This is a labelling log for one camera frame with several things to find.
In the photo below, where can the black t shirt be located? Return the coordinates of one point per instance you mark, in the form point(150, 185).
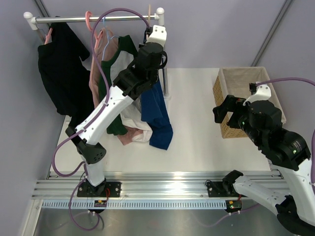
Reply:
point(64, 77)

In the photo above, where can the blue t shirt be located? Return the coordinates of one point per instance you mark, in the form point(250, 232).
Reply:
point(155, 114)

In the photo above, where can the slotted cable duct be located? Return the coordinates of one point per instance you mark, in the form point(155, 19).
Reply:
point(149, 204)

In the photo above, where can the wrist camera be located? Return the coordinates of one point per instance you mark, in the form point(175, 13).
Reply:
point(258, 93)
point(158, 35)

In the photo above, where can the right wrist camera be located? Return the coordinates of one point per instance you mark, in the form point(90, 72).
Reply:
point(258, 93)

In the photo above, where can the aluminium mounting rail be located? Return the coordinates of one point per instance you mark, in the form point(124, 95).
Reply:
point(176, 185)

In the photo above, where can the metal clothes rack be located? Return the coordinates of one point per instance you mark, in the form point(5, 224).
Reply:
point(158, 16)

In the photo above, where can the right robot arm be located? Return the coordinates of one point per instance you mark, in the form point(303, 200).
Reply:
point(287, 150)

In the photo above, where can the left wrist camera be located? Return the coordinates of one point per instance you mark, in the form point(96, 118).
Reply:
point(158, 35)

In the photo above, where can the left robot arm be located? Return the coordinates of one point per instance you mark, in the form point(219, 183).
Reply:
point(139, 76)

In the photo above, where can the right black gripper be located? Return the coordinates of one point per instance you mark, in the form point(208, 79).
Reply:
point(238, 103)

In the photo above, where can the wicker basket with liner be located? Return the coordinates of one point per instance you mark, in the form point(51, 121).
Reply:
point(235, 81)

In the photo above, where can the green and white shirt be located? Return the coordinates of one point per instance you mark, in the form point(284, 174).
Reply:
point(127, 126)

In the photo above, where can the pink shirt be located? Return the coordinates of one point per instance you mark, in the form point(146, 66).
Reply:
point(96, 82)

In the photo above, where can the light blue wire hanger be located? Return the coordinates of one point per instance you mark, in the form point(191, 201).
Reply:
point(108, 39)

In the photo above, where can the wooden hanger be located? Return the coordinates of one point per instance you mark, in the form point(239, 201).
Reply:
point(149, 15)

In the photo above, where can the pink hanger under black shirt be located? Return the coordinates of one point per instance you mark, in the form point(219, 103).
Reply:
point(48, 36)

